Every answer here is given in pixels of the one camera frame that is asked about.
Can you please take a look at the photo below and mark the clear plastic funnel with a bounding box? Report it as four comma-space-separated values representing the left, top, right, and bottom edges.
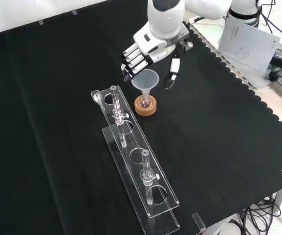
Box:
131, 69, 160, 104

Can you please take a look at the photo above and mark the black bench cloth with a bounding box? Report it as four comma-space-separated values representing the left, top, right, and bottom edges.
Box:
0, 0, 282, 235

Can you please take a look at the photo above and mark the cork ring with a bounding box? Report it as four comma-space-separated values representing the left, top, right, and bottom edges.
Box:
134, 94, 158, 117

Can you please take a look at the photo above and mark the white paper booklet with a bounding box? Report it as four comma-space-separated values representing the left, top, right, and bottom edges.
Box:
217, 18, 282, 73

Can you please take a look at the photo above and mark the black cable bundle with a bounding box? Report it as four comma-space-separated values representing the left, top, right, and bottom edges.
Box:
237, 192, 282, 235

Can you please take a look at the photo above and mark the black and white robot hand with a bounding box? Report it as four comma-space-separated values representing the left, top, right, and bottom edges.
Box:
120, 21, 194, 90

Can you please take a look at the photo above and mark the clear acrylic funnel stand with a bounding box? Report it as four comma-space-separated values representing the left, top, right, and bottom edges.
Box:
101, 85, 181, 235

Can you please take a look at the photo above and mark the glass round-bottom flask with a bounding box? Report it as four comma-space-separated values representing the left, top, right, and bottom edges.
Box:
138, 94, 154, 109

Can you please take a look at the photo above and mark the glass weighing funnel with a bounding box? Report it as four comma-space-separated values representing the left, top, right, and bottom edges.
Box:
90, 90, 106, 113

